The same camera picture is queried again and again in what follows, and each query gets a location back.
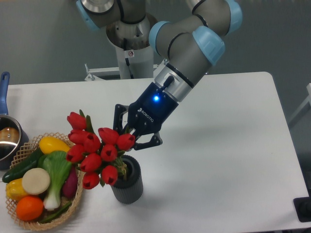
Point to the black device at table edge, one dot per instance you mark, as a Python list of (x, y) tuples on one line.
[(303, 208)]

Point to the white frame at right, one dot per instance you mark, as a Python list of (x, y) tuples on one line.
[(301, 110)]

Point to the green cucumber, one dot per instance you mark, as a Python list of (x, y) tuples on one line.
[(21, 168)]

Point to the orange fruit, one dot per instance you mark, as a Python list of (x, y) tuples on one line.
[(29, 208)]

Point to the beige round bun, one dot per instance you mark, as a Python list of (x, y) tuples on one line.
[(36, 181)]

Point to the green chili pepper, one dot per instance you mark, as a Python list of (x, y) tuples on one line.
[(57, 214)]

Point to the red tulip bouquet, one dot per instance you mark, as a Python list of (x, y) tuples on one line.
[(100, 157)]

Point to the blue handled saucepan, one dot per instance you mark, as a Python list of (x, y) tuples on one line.
[(12, 136)]

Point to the woven wicker basket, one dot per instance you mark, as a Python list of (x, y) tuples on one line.
[(11, 205)]

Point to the yellow squash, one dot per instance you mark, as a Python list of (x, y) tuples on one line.
[(49, 144)]

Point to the green bok choy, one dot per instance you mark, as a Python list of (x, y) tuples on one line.
[(58, 168)]

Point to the purple sweet potato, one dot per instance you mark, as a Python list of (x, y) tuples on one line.
[(70, 186)]

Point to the dark grey ribbed vase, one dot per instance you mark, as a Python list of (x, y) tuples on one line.
[(130, 190)]

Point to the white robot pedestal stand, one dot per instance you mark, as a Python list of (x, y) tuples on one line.
[(138, 35)]

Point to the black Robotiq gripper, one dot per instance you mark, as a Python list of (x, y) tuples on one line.
[(146, 115)]

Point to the yellow bell pepper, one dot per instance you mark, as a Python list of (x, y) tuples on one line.
[(15, 190)]

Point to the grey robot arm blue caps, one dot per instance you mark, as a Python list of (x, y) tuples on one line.
[(206, 44)]

